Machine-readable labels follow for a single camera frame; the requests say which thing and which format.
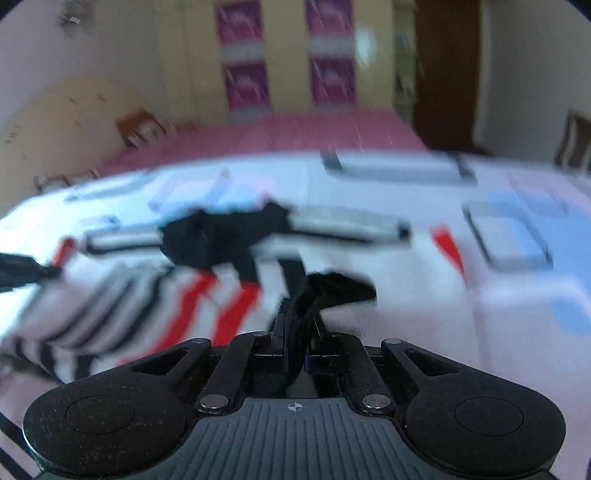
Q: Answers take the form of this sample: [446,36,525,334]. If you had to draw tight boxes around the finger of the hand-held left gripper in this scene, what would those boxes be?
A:
[0,252,62,293]

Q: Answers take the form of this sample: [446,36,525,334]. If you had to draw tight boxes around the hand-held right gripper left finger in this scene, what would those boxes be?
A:
[131,313,290,412]

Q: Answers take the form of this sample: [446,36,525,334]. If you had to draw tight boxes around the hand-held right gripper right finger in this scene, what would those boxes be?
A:
[305,331,463,412]

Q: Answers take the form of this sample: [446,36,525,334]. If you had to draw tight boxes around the white striped shirt black red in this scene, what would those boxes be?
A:
[0,205,468,476]

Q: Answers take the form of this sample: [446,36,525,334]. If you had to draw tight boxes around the white blue pink patterned blanket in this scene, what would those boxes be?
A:
[0,150,591,480]

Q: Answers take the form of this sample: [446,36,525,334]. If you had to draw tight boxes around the cream wooden headboard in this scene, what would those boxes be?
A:
[0,76,158,213]

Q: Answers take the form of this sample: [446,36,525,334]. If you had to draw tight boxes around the brown stuffed toy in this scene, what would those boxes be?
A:
[115,108,168,149]

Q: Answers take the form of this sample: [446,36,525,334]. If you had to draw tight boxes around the pink bedsheet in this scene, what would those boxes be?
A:
[97,110,430,178]

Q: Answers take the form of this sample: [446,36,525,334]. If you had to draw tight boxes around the purple wardrobe poster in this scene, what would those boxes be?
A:
[305,0,354,38]
[310,57,358,108]
[215,1,264,45]
[223,64,271,110]

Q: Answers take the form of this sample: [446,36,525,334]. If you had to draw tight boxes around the cream yellow wardrobe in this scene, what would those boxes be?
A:
[154,0,416,125]

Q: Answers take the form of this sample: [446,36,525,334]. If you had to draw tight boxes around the brown wooden door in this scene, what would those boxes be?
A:
[414,0,491,153]

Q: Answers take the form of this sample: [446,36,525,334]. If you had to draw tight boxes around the brown wooden chair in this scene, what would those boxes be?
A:
[553,110,591,172]

